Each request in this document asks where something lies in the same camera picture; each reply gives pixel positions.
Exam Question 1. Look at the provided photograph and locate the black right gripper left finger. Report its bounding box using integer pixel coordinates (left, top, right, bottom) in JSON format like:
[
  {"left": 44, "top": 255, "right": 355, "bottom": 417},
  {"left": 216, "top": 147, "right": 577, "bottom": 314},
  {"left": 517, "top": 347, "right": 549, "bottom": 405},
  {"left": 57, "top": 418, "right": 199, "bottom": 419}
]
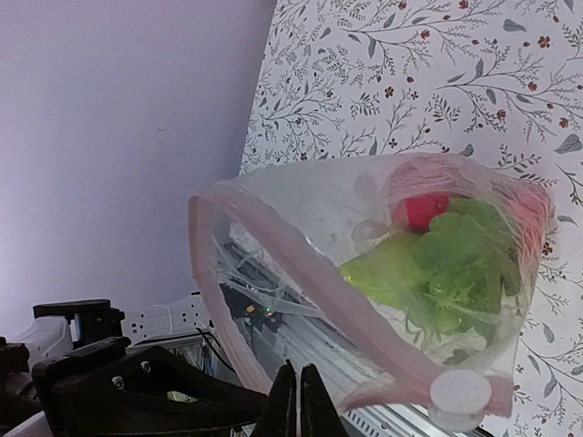
[{"left": 252, "top": 360, "right": 297, "bottom": 437}]

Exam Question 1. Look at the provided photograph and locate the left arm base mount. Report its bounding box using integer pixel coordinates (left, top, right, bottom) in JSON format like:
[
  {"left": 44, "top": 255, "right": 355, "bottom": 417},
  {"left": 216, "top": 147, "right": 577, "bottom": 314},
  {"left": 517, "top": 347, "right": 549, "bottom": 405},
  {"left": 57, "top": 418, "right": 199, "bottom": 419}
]
[{"left": 220, "top": 282, "right": 285, "bottom": 366}]

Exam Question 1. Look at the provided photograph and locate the floral tablecloth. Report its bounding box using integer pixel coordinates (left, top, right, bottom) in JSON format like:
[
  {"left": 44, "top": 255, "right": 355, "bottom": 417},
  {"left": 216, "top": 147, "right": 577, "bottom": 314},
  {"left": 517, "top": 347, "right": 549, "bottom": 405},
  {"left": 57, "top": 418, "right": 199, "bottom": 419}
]
[{"left": 241, "top": 1, "right": 582, "bottom": 436}]

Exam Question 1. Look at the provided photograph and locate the red tomato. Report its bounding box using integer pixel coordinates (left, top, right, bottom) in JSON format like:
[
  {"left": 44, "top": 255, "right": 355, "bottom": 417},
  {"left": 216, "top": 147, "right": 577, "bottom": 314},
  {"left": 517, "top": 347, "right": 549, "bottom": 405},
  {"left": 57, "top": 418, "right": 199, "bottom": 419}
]
[{"left": 392, "top": 193, "right": 450, "bottom": 233}]

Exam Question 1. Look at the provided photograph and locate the aluminium front rail frame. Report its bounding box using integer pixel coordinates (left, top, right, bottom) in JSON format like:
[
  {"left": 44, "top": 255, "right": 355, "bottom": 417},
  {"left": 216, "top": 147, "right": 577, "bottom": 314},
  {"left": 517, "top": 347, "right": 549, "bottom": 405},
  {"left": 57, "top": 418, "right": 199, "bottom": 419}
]
[{"left": 131, "top": 290, "right": 493, "bottom": 437}]

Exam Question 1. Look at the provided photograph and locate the clear zip top bag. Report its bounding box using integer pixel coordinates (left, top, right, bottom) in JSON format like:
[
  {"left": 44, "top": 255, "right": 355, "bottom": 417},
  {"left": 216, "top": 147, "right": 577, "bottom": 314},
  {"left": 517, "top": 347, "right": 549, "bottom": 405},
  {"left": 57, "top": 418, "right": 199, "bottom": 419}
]
[{"left": 188, "top": 153, "right": 554, "bottom": 432}]

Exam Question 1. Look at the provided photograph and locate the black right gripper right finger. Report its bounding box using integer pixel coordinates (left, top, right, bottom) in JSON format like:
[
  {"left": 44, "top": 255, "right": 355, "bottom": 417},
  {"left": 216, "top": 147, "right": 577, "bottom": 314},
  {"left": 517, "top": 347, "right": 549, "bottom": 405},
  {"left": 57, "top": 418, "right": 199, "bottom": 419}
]
[{"left": 300, "top": 364, "right": 346, "bottom": 437}]

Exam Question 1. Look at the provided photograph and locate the green grape bunch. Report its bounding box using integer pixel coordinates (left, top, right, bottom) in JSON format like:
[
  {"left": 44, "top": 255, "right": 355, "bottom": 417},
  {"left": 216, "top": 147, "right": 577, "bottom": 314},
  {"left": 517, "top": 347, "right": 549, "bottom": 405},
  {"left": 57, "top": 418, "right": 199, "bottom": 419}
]
[{"left": 340, "top": 198, "right": 522, "bottom": 348}]

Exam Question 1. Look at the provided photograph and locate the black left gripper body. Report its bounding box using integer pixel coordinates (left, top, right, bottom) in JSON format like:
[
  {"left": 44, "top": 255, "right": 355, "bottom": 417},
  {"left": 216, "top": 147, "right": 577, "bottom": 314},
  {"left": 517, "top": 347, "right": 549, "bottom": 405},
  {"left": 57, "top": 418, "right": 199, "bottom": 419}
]
[{"left": 32, "top": 300, "right": 267, "bottom": 436}]

